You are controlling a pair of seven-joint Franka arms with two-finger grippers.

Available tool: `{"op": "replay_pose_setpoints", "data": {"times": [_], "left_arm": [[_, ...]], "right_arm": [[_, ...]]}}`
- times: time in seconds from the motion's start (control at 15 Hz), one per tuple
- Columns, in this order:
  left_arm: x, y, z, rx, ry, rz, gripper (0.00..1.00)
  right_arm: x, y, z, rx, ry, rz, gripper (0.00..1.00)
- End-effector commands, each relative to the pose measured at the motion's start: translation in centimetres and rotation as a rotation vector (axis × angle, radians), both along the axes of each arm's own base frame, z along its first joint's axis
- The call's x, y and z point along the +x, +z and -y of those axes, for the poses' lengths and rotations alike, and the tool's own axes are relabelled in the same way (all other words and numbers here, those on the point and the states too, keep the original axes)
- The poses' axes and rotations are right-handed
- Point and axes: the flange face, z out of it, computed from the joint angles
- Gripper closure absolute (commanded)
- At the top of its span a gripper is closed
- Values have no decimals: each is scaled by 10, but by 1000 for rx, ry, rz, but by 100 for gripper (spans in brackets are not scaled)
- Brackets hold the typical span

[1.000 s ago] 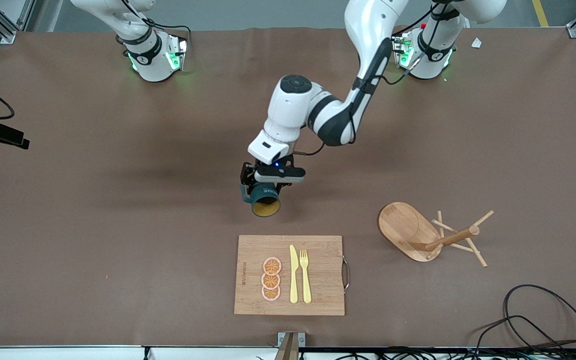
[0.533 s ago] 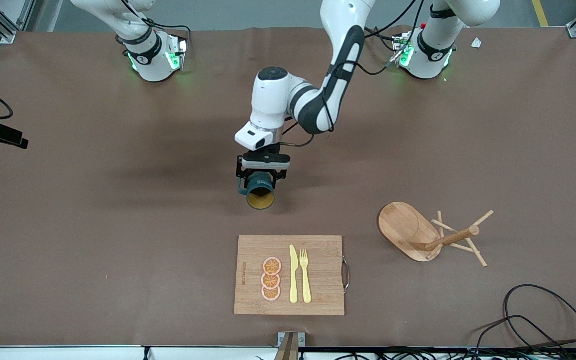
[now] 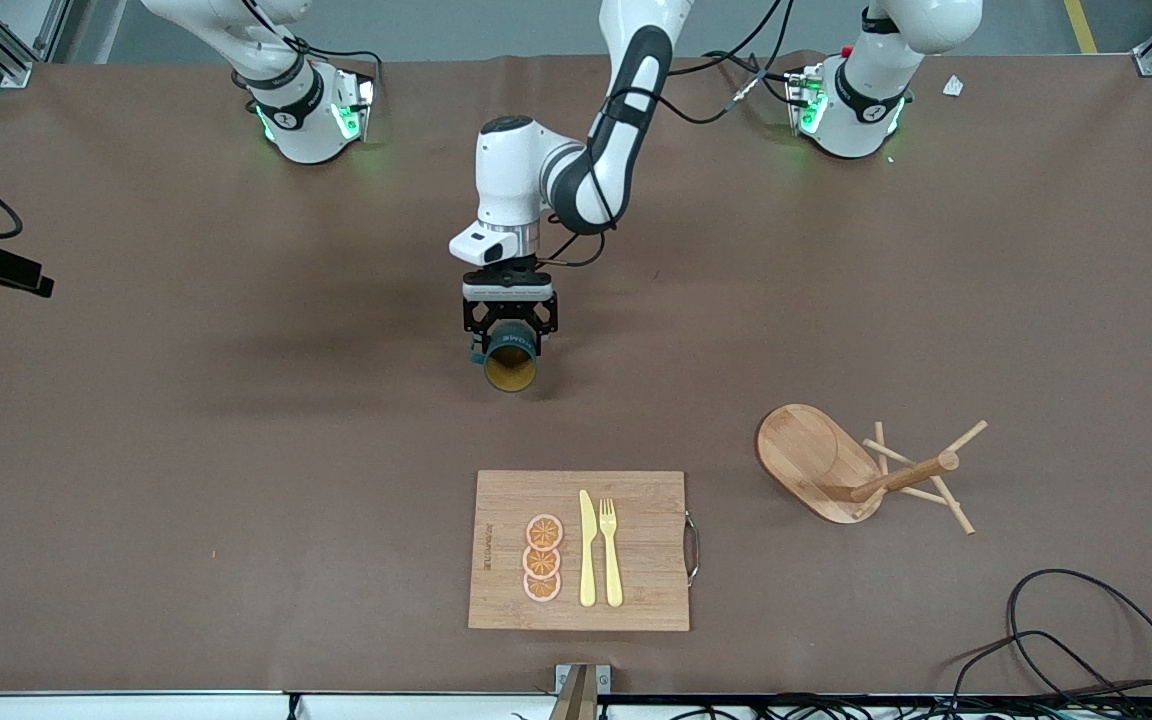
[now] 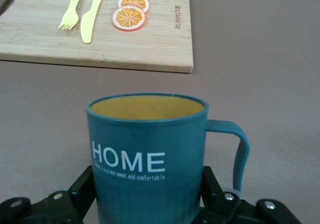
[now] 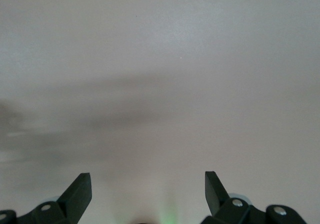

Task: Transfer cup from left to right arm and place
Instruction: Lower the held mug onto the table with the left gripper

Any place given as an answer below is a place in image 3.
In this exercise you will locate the aluminium table edge rail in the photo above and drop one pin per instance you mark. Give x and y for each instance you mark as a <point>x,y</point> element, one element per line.
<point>136,708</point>

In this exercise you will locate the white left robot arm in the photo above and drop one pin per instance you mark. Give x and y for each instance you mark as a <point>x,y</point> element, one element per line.
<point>626,100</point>

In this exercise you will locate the yellow plastic knife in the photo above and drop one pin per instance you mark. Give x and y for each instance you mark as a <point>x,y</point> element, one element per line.
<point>588,560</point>

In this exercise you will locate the wooden cutting board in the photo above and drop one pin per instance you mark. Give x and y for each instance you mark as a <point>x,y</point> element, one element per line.
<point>636,600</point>

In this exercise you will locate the white paper scrap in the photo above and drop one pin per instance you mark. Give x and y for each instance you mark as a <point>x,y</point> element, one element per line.
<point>953,86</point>

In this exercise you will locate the wooden mug tree rack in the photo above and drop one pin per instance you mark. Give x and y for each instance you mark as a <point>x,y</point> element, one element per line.
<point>816,460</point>

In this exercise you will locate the yellow plastic fork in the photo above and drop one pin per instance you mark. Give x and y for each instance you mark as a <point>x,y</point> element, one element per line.
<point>613,570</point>

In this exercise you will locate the metal and wood bracket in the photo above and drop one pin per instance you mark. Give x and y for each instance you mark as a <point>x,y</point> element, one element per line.
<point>581,690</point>

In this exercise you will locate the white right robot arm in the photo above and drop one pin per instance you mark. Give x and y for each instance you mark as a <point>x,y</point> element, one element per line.
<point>296,110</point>

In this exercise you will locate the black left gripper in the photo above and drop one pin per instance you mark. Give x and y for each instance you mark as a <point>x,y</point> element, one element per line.
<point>508,278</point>

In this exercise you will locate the dark green HOME mug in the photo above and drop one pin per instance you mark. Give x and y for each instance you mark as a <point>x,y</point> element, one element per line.
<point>511,340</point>

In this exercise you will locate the plastic orange slice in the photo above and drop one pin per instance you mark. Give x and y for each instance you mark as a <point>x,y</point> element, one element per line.
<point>541,588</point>
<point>541,563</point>
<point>544,531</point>

